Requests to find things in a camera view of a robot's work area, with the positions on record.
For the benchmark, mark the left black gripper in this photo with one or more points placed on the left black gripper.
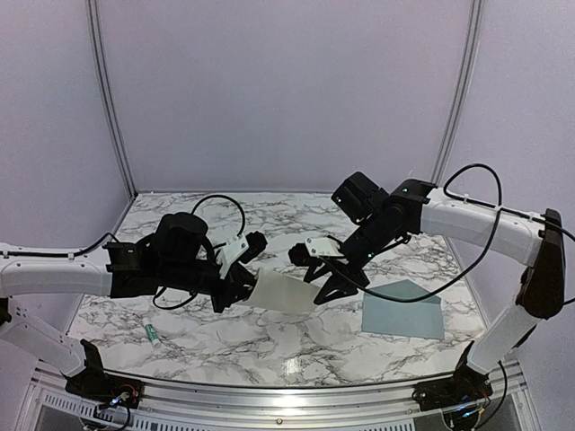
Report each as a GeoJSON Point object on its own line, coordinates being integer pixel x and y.
{"type": "Point", "coordinates": [234, 290]}

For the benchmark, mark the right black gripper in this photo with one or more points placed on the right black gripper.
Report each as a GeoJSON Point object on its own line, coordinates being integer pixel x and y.
{"type": "Point", "coordinates": [335, 283]}

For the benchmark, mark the beige letter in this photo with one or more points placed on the beige letter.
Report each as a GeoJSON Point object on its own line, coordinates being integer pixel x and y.
{"type": "Point", "coordinates": [282, 293]}

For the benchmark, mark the blue-grey envelope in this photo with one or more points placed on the blue-grey envelope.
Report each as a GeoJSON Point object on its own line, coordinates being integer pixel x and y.
{"type": "Point", "coordinates": [423, 320]}

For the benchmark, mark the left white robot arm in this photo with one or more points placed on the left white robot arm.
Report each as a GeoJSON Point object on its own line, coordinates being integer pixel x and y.
{"type": "Point", "coordinates": [177, 255]}

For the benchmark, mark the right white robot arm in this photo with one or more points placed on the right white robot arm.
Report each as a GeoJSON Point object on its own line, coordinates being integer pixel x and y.
{"type": "Point", "coordinates": [417, 206]}

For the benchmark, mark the white green glue stick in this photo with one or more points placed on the white green glue stick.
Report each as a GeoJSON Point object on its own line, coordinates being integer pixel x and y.
{"type": "Point", "coordinates": [151, 333]}

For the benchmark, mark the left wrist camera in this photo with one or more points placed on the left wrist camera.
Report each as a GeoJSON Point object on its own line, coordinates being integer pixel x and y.
{"type": "Point", "coordinates": [242, 248]}

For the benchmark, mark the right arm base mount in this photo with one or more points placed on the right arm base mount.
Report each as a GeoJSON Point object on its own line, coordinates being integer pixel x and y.
{"type": "Point", "coordinates": [449, 392]}

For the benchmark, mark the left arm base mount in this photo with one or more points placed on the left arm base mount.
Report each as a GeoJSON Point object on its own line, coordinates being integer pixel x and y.
{"type": "Point", "coordinates": [104, 388]}

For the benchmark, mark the aluminium front rail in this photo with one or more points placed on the aluminium front rail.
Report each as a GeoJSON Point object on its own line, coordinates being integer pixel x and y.
{"type": "Point", "coordinates": [172, 405]}

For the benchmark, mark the left aluminium corner post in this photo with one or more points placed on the left aluminium corner post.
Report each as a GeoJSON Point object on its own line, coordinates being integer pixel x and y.
{"type": "Point", "coordinates": [108, 104]}

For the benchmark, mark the aluminium corner post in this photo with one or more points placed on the aluminium corner post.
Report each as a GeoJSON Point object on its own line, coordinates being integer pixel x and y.
{"type": "Point", "coordinates": [463, 82]}
{"type": "Point", "coordinates": [108, 104]}

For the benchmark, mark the right aluminium corner post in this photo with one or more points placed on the right aluminium corner post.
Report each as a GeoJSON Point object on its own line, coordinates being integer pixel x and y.
{"type": "Point", "coordinates": [463, 82]}

